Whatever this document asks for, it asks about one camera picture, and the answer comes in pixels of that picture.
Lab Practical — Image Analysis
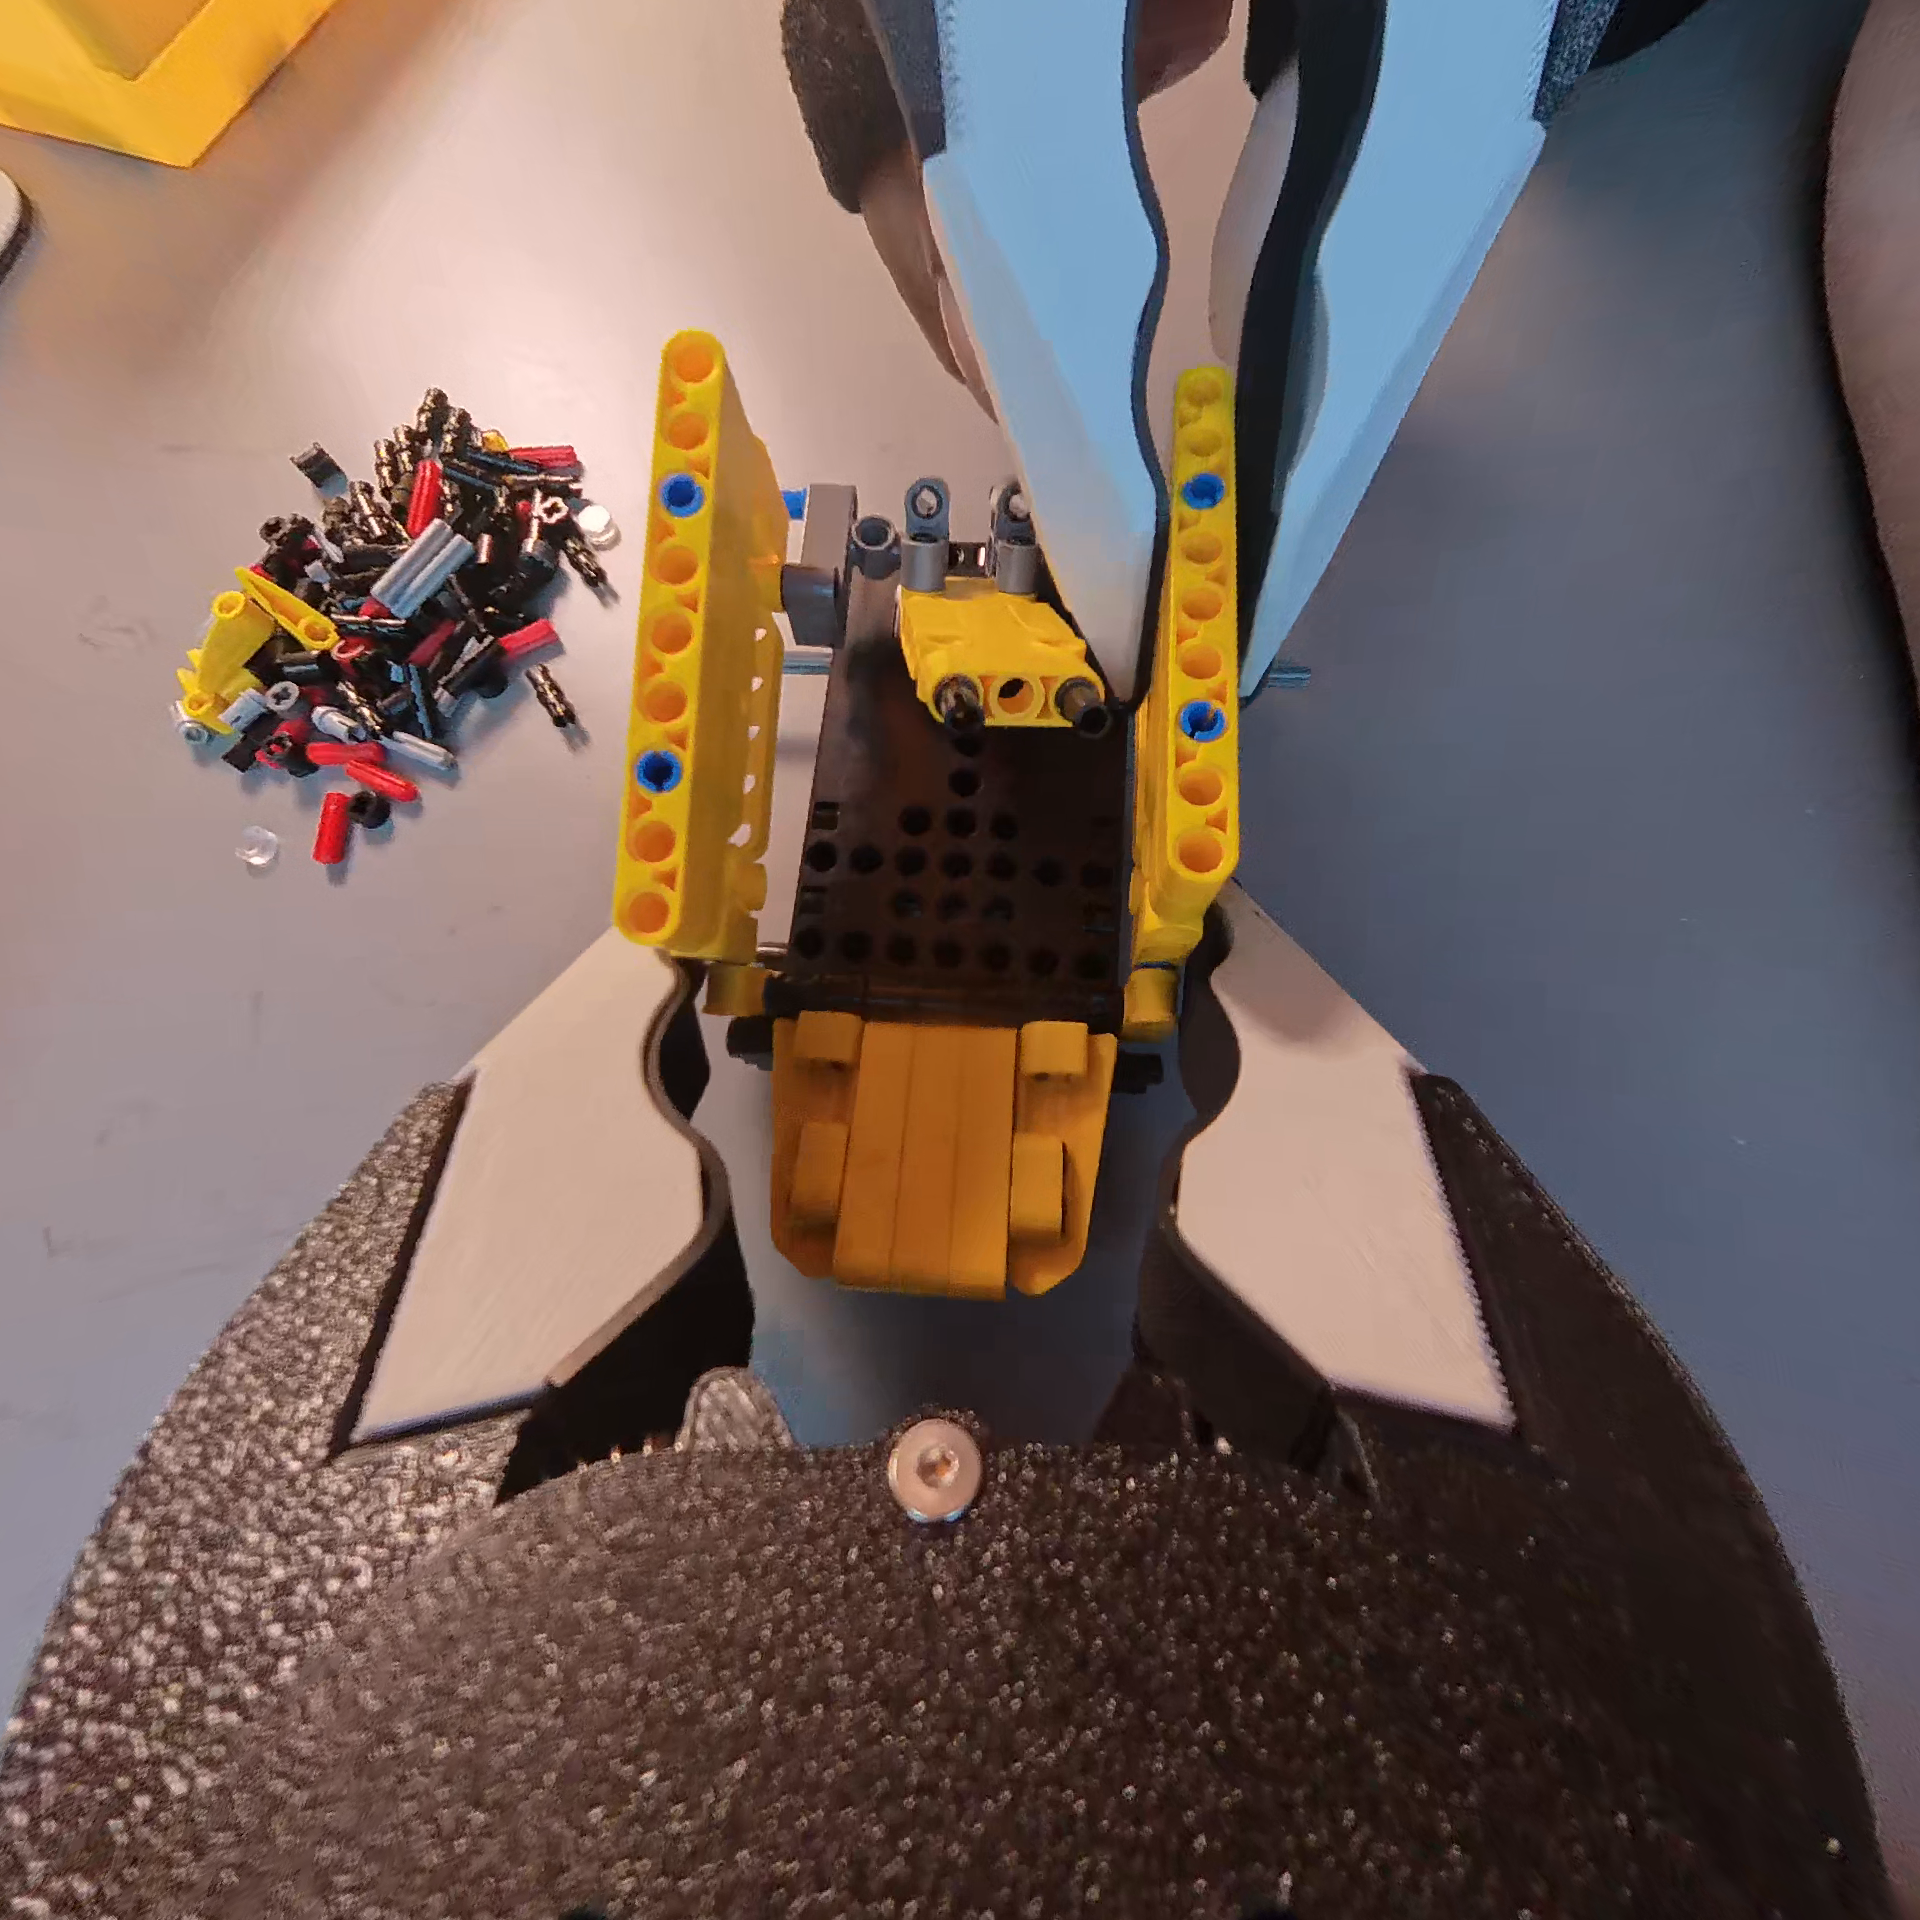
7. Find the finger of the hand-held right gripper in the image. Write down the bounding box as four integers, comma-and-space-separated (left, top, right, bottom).
918, 0, 1176, 709
1235, 0, 1549, 698

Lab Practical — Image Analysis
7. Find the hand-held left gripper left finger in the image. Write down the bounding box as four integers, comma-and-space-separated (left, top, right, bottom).
352, 937, 758, 1502

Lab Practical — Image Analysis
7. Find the person's beige hoodie torso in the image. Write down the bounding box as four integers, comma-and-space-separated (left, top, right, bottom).
1817, 0, 1920, 573

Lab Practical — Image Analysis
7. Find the pile of small building pieces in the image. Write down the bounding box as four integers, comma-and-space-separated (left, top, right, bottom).
166, 384, 621, 869

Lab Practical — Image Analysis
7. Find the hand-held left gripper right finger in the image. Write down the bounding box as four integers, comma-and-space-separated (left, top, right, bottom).
1133, 883, 1519, 1509

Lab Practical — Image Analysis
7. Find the person's right hand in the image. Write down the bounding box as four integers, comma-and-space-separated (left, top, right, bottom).
862, 149, 1002, 428

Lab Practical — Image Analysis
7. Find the yellow black robot model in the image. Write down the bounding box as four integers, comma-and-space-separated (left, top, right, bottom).
610, 328, 1315, 1299

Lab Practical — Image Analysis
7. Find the grey desk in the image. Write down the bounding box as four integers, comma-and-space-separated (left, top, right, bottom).
0, 0, 1920, 1634

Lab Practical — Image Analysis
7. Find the yellow storage bin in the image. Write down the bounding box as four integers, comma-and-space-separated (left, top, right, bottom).
0, 0, 345, 165

